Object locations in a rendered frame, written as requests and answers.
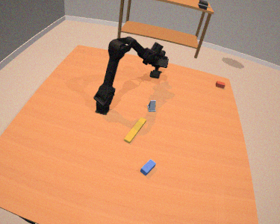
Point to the small blue block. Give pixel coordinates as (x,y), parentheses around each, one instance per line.
(147,167)

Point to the small red-orange block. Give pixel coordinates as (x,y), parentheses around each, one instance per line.
(220,84)

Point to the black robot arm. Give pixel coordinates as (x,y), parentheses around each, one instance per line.
(116,50)

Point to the yellow bar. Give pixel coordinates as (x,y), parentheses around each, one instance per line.
(133,132)

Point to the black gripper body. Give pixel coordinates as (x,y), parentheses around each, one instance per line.
(156,73)

